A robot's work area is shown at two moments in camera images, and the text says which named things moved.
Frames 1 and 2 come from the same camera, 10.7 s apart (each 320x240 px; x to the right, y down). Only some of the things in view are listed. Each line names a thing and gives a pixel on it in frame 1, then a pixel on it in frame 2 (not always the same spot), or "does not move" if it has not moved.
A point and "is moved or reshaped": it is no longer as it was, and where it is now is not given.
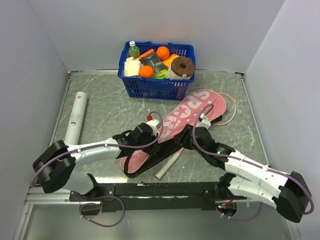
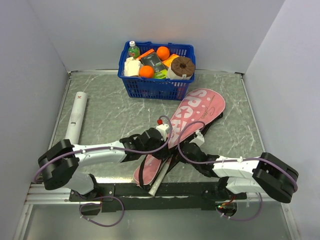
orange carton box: x=149 y=51 does not move
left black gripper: x=154 y=148 → x=163 y=154
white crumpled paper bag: x=131 y=67 does not move
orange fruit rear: x=163 y=53 does not move
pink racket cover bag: x=212 y=103 is moved or reshaped
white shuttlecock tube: x=75 y=126 does not move
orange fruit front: x=146 y=71 does not move
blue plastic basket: x=153 y=88 does not move
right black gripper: x=192 y=148 → x=183 y=160
